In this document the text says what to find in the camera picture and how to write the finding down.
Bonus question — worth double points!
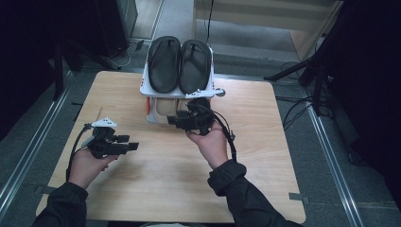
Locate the beige wooden furniture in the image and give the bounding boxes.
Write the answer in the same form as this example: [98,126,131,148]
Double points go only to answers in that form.
[192,0,344,61]

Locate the dark cabinet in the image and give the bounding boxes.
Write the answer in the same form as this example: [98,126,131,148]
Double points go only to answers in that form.
[94,0,140,59]

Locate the white two-tier shoe rack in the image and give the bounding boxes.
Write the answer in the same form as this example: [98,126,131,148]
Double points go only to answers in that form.
[139,43,216,125]

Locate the left hand-held gripper black cable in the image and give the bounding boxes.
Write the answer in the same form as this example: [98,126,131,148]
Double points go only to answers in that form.
[65,123,96,183]

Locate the black metal stand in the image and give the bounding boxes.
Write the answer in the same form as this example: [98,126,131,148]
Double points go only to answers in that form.
[51,39,122,102]

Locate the right hand-held gripper black cable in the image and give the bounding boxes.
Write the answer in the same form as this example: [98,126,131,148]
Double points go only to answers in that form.
[207,106,238,164]

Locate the person's right hand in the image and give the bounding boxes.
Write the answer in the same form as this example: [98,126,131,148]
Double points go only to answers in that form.
[184,120,230,170]

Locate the metal floor rail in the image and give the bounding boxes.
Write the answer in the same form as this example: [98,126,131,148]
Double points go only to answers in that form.
[302,91,366,227]
[0,70,77,218]

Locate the white floor cable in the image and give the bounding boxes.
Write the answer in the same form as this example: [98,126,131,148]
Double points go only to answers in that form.
[106,43,132,69]

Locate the grey tape strip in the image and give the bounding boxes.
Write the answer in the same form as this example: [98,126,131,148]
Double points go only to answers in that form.
[34,184,60,197]
[288,192,311,204]

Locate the cream perforated clog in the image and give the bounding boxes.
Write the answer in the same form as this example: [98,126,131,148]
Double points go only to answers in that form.
[155,97,178,116]
[176,98,191,114]

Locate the black tripod stand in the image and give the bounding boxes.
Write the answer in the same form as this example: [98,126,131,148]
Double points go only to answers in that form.
[264,46,335,117]

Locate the hand-held gripper black cable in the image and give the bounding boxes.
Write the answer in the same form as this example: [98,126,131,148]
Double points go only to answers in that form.
[65,123,96,183]
[207,106,238,164]

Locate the black floor cables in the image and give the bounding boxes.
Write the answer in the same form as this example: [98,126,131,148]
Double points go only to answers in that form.
[275,61,316,131]

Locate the hanging black cable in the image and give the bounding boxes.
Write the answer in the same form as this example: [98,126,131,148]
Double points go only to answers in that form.
[202,0,216,45]

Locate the black flip-flop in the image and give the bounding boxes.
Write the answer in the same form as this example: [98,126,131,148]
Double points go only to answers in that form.
[179,39,212,95]
[148,35,183,94]

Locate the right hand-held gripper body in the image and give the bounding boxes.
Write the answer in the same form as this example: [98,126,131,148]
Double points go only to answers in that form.
[180,88,225,137]

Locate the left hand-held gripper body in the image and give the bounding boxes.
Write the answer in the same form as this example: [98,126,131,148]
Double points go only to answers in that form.
[83,116,128,160]

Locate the person's left hand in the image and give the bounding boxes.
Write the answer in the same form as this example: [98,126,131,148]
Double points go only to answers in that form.
[66,148,120,191]

